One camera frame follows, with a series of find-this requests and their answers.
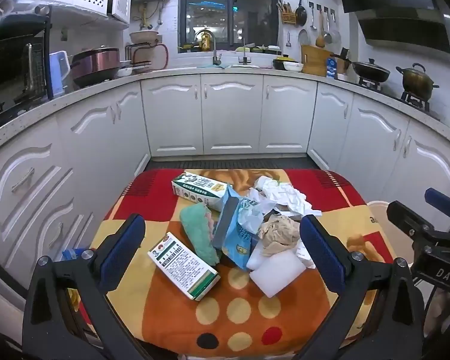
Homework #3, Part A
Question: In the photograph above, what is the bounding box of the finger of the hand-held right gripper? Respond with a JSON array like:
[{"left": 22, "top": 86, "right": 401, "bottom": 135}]
[
  {"left": 387, "top": 200, "right": 436, "bottom": 245},
  {"left": 425, "top": 187, "right": 450, "bottom": 219}
]

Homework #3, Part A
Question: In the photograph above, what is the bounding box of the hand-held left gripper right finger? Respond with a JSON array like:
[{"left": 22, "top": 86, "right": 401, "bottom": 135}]
[{"left": 292, "top": 214, "right": 427, "bottom": 360}]

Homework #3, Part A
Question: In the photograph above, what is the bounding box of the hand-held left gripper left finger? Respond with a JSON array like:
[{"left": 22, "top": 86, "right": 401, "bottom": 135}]
[{"left": 22, "top": 214, "right": 147, "bottom": 360}]

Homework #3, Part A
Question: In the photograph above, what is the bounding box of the white printed paper slip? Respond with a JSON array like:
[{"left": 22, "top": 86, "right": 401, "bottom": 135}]
[{"left": 294, "top": 238, "right": 316, "bottom": 270}]

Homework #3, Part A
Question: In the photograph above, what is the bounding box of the cream plastic bin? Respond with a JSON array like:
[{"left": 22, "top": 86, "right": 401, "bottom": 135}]
[{"left": 367, "top": 199, "right": 415, "bottom": 263}]

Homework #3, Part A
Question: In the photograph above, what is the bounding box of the brown paper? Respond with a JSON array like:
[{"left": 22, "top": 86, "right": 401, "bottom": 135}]
[{"left": 257, "top": 215, "right": 301, "bottom": 258}]

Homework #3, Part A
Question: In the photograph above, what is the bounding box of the white foam sponge block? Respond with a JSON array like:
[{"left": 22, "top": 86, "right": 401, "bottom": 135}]
[{"left": 246, "top": 240, "right": 309, "bottom": 299}]

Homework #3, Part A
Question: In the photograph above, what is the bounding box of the white green medicine box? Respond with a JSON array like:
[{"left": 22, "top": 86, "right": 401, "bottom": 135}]
[{"left": 148, "top": 232, "right": 221, "bottom": 302}]

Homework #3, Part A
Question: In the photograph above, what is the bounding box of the white paper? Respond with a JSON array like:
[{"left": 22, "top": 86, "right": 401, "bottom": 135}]
[{"left": 247, "top": 175, "right": 322, "bottom": 221}]

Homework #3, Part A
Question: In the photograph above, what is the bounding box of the green cleaning cloth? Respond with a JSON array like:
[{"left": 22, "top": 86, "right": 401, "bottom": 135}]
[{"left": 179, "top": 204, "right": 223, "bottom": 268}]

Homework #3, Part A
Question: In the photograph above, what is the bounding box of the clear plastic wrapper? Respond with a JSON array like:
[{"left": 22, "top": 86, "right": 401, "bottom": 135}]
[{"left": 237, "top": 198, "right": 277, "bottom": 234}]

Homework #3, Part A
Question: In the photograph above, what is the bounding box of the blue snack packet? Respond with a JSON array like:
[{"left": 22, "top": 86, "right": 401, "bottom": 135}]
[{"left": 211, "top": 184, "right": 279, "bottom": 271}]

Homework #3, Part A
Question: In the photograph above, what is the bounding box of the green white milk carton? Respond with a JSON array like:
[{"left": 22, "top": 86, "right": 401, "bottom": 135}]
[{"left": 171, "top": 171, "right": 236, "bottom": 213}]

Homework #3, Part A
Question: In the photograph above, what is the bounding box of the blue plastic object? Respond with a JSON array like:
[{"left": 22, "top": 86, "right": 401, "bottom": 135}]
[{"left": 61, "top": 247, "right": 88, "bottom": 262}]

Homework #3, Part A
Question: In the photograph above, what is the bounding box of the red yellow printed blanket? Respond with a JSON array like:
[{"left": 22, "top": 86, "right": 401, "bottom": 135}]
[{"left": 77, "top": 168, "right": 395, "bottom": 360}]

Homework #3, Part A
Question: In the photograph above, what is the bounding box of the gas stove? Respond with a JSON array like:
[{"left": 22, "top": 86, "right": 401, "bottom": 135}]
[{"left": 337, "top": 74, "right": 442, "bottom": 121}]

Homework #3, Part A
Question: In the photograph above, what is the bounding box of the brass stock pot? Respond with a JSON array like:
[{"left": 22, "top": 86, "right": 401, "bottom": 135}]
[{"left": 395, "top": 62, "right": 440, "bottom": 100}]

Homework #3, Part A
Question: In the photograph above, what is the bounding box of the black wok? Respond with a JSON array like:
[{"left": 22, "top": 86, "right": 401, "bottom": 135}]
[{"left": 350, "top": 58, "right": 392, "bottom": 83}]

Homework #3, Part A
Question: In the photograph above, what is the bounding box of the row of white cabinet doors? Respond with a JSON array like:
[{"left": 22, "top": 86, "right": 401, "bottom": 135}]
[{"left": 0, "top": 73, "right": 450, "bottom": 308}]

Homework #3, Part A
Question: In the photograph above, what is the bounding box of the wooden cutting board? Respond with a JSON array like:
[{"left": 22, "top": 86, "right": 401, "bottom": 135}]
[{"left": 301, "top": 44, "right": 337, "bottom": 76}]

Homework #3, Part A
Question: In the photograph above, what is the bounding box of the blue electric kettle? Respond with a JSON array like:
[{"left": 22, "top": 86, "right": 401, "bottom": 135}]
[{"left": 49, "top": 50, "right": 71, "bottom": 97}]

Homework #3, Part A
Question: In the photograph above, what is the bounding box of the red rice cooker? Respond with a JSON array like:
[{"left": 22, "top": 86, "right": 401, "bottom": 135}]
[{"left": 70, "top": 47, "right": 122, "bottom": 88}]

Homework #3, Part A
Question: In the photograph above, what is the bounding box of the black range hood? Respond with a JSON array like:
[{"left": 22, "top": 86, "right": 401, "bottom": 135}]
[{"left": 335, "top": 0, "right": 450, "bottom": 56}]

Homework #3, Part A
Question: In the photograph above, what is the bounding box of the red rimmed chopping board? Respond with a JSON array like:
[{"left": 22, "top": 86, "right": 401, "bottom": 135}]
[{"left": 149, "top": 43, "right": 170, "bottom": 73}]

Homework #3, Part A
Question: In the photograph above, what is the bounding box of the mesh strainer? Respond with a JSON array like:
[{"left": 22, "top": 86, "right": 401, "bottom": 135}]
[{"left": 330, "top": 8, "right": 342, "bottom": 45}]

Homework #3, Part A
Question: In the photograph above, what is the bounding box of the black pot yellow lid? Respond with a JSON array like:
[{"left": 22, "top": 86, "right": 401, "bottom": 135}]
[{"left": 272, "top": 55, "right": 298, "bottom": 71}]

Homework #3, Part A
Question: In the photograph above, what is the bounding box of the steel skimmer spoon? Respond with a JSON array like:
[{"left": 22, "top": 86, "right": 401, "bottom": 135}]
[{"left": 322, "top": 8, "right": 333, "bottom": 44}]

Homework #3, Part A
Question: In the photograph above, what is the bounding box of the wooden spatula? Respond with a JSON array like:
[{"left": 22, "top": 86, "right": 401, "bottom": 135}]
[{"left": 315, "top": 8, "right": 326, "bottom": 49}]

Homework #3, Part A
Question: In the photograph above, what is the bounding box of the beige clay pot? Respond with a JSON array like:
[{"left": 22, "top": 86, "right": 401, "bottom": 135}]
[{"left": 129, "top": 30, "right": 162, "bottom": 46}]

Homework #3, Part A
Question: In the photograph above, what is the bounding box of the small steel faucet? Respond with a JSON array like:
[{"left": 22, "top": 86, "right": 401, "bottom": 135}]
[{"left": 238, "top": 38, "right": 251, "bottom": 65}]

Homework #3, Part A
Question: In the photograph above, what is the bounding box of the black microwave oven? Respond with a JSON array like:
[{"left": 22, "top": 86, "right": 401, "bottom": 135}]
[{"left": 0, "top": 17, "right": 52, "bottom": 122}]

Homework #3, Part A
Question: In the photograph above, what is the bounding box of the steel kitchen faucet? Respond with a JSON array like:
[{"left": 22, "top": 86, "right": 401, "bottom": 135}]
[{"left": 200, "top": 30, "right": 223, "bottom": 67}]

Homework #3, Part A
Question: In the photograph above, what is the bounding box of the golden yellow bottle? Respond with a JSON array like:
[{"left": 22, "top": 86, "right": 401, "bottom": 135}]
[{"left": 196, "top": 29, "right": 211, "bottom": 52}]

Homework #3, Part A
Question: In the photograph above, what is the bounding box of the black hanging frying pan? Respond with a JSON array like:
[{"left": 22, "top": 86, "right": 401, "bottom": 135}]
[{"left": 295, "top": 0, "right": 308, "bottom": 27}]

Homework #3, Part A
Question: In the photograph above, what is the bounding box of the wooden chopstick holder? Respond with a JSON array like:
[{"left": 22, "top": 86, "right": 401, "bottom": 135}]
[{"left": 277, "top": 0, "right": 298, "bottom": 26}]

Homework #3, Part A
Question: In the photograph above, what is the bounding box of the dark kitchen window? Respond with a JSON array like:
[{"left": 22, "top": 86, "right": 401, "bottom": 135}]
[{"left": 178, "top": 0, "right": 280, "bottom": 52}]

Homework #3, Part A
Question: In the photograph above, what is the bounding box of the black wire dish rack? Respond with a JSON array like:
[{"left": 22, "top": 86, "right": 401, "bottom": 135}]
[{"left": 125, "top": 43, "right": 163, "bottom": 74}]

